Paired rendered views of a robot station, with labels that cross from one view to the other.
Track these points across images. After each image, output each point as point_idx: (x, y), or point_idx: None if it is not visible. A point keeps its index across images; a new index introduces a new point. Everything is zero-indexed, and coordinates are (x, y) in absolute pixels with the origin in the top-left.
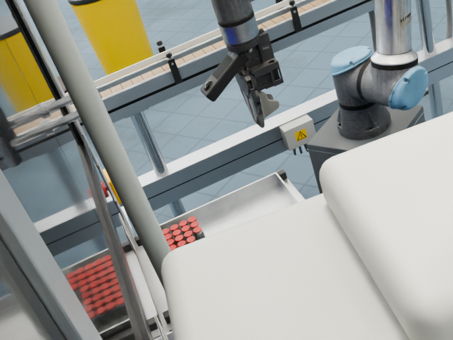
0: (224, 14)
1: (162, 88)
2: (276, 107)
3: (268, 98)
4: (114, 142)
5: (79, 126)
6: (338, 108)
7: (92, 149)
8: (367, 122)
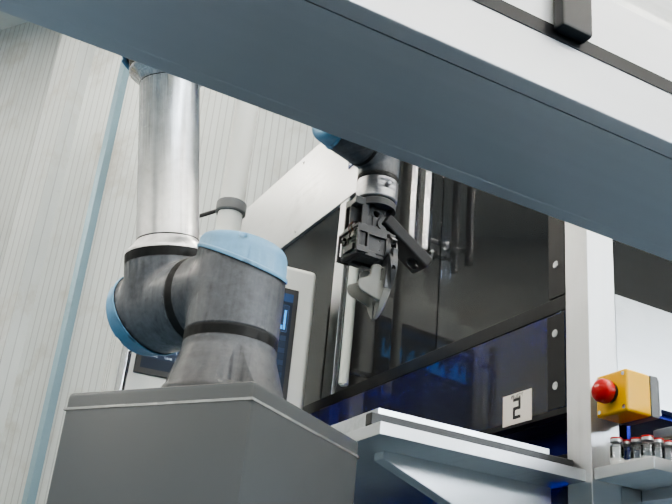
0: None
1: None
2: (350, 294)
3: (362, 283)
4: None
5: (565, 284)
6: (279, 396)
7: (583, 320)
8: None
